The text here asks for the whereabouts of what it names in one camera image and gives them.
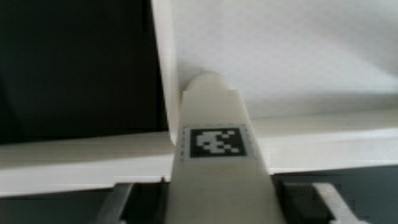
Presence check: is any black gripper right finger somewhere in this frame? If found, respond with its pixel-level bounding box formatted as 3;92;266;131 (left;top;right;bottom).
275;181;367;224

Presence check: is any white desk leg block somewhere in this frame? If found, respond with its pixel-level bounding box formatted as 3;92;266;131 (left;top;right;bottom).
165;73;286;224

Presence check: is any white desk top tray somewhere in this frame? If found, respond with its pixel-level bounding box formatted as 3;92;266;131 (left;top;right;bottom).
151;0;398;128

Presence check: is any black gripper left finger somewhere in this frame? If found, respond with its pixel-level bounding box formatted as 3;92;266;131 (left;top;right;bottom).
96;182;168;224

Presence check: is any white front fence rail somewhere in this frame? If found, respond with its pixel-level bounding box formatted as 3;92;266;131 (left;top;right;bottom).
0;109;398;198

